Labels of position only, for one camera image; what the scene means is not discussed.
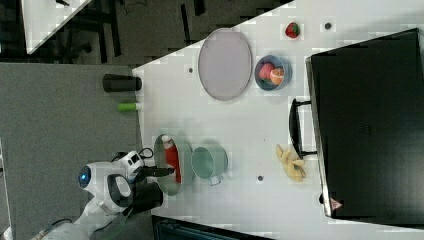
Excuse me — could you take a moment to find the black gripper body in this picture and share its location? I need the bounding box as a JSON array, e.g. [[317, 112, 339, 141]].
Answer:
[[133, 167, 147, 184]]

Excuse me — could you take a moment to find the black cylinder post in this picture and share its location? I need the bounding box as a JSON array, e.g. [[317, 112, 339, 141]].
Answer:
[[102, 74, 142, 93]]

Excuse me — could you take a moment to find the green oval strainer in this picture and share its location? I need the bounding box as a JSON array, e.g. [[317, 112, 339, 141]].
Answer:
[[154, 134, 194, 196]]

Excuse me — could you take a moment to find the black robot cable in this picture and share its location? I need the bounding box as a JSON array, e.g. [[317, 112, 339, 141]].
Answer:
[[111, 147, 155, 161]]

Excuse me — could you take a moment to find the pink toy fruit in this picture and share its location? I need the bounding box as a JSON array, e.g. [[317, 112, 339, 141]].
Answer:
[[259, 63, 274, 80]]

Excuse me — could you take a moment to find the red ketchup bottle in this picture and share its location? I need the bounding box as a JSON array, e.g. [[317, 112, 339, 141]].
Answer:
[[161, 135, 181, 183]]

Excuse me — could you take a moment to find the green mug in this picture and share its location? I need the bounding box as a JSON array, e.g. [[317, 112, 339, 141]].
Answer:
[[191, 144, 228, 186]]

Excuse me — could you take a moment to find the peeled toy banana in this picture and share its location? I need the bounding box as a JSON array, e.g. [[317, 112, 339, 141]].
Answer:
[[276, 144, 306, 182]]

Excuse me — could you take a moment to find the silver toaster oven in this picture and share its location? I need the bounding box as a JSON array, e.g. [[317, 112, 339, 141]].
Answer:
[[305, 28, 424, 229]]

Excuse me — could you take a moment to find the orange toy fruit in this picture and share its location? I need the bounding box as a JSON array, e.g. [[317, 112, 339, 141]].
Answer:
[[270, 68, 285, 85]]

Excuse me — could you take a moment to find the blue bowl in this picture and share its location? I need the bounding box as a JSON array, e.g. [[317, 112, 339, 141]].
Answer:
[[254, 55, 292, 91]]

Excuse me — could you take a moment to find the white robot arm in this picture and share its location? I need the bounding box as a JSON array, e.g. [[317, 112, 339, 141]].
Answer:
[[31, 162, 174, 240]]

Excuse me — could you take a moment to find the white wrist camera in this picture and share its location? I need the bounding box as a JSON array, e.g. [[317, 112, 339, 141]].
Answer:
[[118, 151, 144, 180]]

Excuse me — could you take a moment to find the lilac round plate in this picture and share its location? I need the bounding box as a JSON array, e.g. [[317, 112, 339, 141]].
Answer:
[[198, 28, 252, 101]]

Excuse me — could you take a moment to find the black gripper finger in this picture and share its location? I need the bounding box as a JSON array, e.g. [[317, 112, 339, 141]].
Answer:
[[145, 167, 175, 177]]

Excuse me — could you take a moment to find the green clamp knob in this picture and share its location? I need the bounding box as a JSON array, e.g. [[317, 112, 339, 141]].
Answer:
[[117, 103, 142, 112]]

